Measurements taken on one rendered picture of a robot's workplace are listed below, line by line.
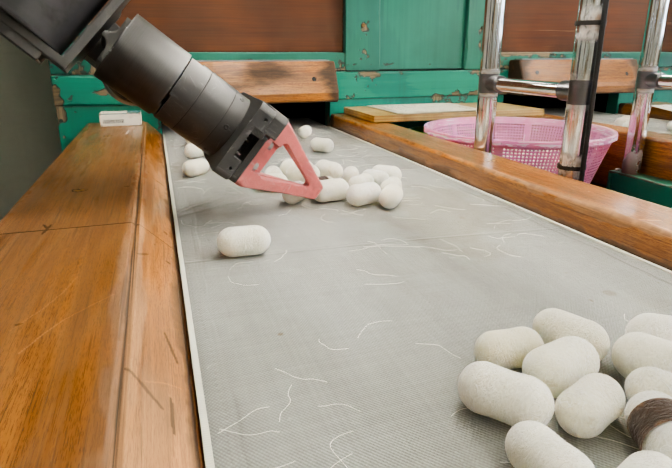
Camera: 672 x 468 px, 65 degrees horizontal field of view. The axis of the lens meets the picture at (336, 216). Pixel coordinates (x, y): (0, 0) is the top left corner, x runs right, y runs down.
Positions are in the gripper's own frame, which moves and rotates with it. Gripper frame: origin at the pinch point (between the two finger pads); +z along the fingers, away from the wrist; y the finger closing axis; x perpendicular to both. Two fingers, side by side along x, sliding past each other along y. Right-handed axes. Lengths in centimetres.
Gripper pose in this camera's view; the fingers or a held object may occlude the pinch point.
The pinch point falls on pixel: (311, 187)
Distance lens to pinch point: 48.3
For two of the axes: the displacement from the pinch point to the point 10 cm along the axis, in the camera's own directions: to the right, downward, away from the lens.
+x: -6.0, 8.0, 0.4
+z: 7.3, 5.3, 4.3
